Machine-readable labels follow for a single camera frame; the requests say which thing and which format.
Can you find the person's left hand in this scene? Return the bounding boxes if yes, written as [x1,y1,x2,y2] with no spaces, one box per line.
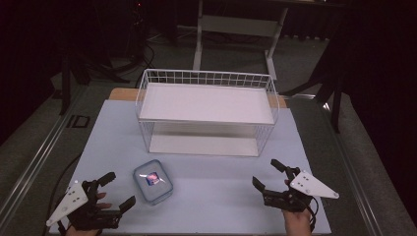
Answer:
[65,192,113,236]

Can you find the pale blue table mat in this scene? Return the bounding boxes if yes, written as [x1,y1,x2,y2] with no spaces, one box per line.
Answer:
[48,99,332,236]

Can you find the black stand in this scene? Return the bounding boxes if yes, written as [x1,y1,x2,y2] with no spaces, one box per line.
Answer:
[280,63,346,134]
[59,48,93,116]

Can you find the metal floor rail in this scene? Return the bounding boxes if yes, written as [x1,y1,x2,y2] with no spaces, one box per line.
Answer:
[322,101,386,236]
[0,86,87,224]

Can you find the clear plastic lidded container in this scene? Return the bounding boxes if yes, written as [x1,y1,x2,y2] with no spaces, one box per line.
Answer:
[132,158,174,207]

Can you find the white metal desk frame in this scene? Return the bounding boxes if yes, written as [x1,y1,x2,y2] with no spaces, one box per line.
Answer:
[192,0,290,82]

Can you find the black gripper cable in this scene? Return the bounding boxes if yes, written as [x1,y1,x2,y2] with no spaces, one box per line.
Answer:
[307,196,320,232]

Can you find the person's right hand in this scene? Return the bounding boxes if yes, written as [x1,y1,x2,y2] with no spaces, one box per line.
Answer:
[282,208,313,236]

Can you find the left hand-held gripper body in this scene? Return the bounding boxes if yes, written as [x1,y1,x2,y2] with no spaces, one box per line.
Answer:
[45,179,123,232]

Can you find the black floor cables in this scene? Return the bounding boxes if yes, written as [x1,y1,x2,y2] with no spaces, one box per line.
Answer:
[88,38,155,89]

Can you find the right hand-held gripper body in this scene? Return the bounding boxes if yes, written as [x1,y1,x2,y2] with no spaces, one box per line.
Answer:
[262,166,340,213]

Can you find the black floor bracket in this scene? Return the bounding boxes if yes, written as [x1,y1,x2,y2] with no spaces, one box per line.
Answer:
[66,114,91,130]

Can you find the white wire shelf rack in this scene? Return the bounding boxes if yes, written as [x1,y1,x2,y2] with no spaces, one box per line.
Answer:
[135,68,280,158]

